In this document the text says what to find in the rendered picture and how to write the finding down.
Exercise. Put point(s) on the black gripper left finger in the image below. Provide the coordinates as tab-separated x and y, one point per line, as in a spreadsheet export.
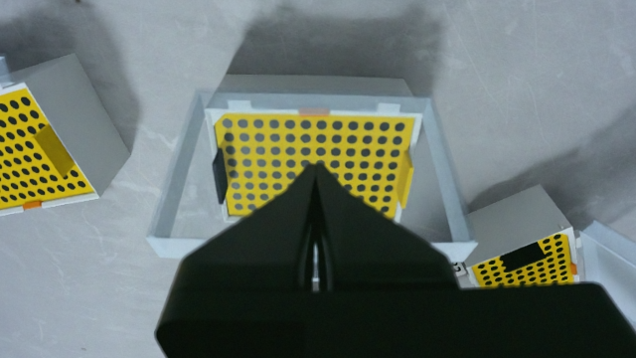
273	245

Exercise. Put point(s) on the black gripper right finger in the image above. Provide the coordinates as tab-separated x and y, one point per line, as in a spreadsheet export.
361	248

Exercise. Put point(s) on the white pipette tip box with clear lid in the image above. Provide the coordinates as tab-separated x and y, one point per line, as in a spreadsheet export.
609	257

